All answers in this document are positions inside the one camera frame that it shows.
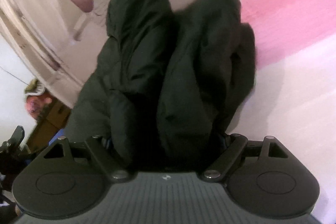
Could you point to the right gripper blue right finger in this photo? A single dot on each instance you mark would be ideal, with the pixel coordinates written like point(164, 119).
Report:
point(228, 160)

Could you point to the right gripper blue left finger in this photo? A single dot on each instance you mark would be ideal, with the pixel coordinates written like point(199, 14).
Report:
point(107, 162)

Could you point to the black padded jacket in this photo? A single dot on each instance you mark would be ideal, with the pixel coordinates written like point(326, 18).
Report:
point(167, 83)

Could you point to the brown wooden cabinet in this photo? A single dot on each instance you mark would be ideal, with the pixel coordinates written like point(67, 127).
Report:
point(52, 119)

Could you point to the pink checked bed sheet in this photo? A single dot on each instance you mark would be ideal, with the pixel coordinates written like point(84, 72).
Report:
point(294, 94)

